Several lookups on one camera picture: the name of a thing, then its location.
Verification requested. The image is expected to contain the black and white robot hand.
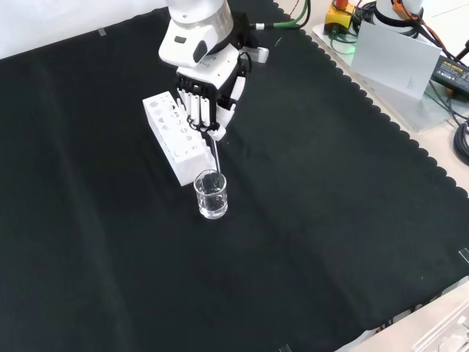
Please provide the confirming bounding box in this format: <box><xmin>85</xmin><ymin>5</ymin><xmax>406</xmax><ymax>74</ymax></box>
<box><xmin>158</xmin><ymin>21</ymin><xmax>254</xmax><ymax>142</ymax></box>

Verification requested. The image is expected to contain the clear glass rod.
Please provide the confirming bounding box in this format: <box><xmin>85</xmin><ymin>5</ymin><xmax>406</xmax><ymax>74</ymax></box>
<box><xmin>207</xmin><ymin>132</ymin><xmax>224</xmax><ymax>188</ymax></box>

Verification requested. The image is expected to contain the white test tube rack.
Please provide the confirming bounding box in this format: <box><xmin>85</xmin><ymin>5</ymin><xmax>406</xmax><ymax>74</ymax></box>
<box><xmin>141</xmin><ymin>90</ymin><xmax>221</xmax><ymax>187</ymax></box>

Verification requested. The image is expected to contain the clear glass beaker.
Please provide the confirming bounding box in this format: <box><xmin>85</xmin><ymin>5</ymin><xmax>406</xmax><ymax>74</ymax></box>
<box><xmin>193</xmin><ymin>168</ymin><xmax>229</xmax><ymax>220</ymax></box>

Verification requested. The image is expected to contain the black bench cloth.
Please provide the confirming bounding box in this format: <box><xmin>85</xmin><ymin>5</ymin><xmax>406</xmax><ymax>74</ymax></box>
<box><xmin>0</xmin><ymin>0</ymin><xmax>469</xmax><ymax>352</ymax></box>

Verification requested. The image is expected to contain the yellow stop button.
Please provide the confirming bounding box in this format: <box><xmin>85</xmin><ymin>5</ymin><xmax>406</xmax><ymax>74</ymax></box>
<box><xmin>325</xmin><ymin>0</ymin><xmax>356</xmax><ymax>29</ymax></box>

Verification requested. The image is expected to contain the pale white board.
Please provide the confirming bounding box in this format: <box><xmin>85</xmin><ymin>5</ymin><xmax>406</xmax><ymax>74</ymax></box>
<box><xmin>350</xmin><ymin>21</ymin><xmax>443</xmax><ymax>100</ymax></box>

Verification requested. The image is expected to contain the black power adapter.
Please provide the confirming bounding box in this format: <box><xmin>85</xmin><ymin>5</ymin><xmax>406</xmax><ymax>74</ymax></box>
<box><xmin>429</xmin><ymin>54</ymin><xmax>469</xmax><ymax>97</ymax></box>

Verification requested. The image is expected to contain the clear acrylic panel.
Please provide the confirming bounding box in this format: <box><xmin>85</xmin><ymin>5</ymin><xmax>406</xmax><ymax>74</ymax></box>
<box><xmin>413</xmin><ymin>315</ymin><xmax>469</xmax><ymax>352</ymax></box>

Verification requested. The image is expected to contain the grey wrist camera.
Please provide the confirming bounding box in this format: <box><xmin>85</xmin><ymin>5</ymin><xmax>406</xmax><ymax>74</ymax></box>
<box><xmin>240</xmin><ymin>44</ymin><xmax>271</xmax><ymax>64</ymax></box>

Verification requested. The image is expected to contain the thick green cable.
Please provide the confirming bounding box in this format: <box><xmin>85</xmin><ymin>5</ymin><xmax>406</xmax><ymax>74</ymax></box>
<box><xmin>249</xmin><ymin>0</ymin><xmax>312</xmax><ymax>31</ymax></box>

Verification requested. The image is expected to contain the thin green cable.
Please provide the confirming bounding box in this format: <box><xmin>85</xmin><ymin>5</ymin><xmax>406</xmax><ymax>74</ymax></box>
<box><xmin>328</xmin><ymin>30</ymin><xmax>358</xmax><ymax>56</ymax></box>

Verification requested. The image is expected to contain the grey metal base plate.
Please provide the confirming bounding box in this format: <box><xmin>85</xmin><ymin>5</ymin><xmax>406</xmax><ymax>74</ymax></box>
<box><xmin>311</xmin><ymin>22</ymin><xmax>469</xmax><ymax>132</ymax></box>

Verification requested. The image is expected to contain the orange cable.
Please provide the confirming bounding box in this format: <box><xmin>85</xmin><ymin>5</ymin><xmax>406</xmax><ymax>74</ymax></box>
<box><xmin>390</xmin><ymin>0</ymin><xmax>454</xmax><ymax>58</ymax></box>

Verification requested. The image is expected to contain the black cable bundle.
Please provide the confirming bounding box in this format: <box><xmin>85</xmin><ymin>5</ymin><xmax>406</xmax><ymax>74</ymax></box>
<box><xmin>453</xmin><ymin>122</ymin><xmax>469</xmax><ymax>166</ymax></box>

